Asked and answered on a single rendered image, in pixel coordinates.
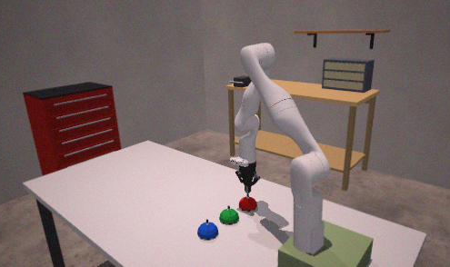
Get green bell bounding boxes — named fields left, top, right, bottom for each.
left=219, top=205, right=239, bottom=225

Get red dome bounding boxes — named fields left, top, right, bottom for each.
left=239, top=193, right=257, bottom=212

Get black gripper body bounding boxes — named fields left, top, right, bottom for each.
left=239, top=161, right=256, bottom=180

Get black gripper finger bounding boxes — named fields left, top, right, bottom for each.
left=235, top=170, right=246, bottom=192
left=246, top=173, right=261, bottom=193

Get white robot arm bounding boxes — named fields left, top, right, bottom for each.
left=230, top=43, right=330, bottom=254

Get blue bell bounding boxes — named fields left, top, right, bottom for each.
left=197, top=219, right=218, bottom=240

